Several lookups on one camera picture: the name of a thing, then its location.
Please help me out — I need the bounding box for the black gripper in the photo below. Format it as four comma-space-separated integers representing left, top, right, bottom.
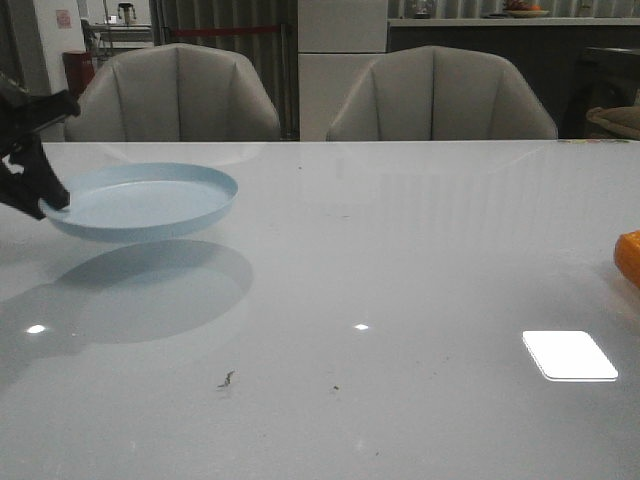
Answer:
1, 73, 81, 220

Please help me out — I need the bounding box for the light blue round plate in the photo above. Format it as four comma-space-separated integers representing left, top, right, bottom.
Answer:
39, 163, 238, 243

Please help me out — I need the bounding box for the orange corn cob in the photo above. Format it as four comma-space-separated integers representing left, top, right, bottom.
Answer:
614, 230, 640, 288

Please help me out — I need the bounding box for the red cylindrical bin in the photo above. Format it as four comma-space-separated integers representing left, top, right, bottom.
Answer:
62, 51, 95, 98

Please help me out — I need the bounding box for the beige armchair left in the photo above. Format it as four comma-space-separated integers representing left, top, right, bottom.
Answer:
64, 43, 280, 142

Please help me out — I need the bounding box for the beige armchair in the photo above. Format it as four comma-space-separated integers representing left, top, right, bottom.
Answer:
326, 46, 557, 142
64, 43, 280, 142

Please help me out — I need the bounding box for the metal cart in background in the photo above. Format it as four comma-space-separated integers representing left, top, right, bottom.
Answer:
77, 0, 154, 61

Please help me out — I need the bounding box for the red barrier belt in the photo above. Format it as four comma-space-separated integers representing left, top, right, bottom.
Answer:
167, 24, 282, 38

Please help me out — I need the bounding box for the white cabinet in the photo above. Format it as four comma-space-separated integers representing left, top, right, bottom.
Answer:
297, 1, 388, 141

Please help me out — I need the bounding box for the beige armchair right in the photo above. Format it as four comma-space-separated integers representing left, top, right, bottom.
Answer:
326, 46, 557, 142

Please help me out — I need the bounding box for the fruit bowl on counter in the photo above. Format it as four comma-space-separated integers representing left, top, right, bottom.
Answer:
503, 0, 549, 18

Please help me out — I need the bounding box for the dark counter shelf unit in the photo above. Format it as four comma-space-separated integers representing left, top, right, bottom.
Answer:
387, 17, 639, 131

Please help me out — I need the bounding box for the dark chair with cushion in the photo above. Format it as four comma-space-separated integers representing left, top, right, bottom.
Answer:
559, 47, 639, 139

